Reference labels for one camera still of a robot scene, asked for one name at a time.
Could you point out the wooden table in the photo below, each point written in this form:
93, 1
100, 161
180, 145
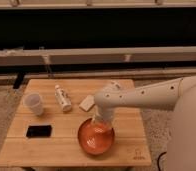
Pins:
61, 148

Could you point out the orange ceramic bowl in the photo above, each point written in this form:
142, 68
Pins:
95, 138

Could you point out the clear plastic cup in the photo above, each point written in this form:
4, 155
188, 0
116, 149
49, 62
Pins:
33, 102

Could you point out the white rectangular sponge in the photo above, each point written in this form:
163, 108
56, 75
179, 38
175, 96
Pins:
87, 103

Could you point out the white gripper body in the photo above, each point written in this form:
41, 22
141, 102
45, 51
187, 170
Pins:
103, 119

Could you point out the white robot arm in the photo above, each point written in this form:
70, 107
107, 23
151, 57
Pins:
178, 95

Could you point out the white plastic bottle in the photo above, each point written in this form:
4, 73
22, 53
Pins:
63, 99

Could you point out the black rectangular phone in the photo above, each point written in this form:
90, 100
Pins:
39, 131

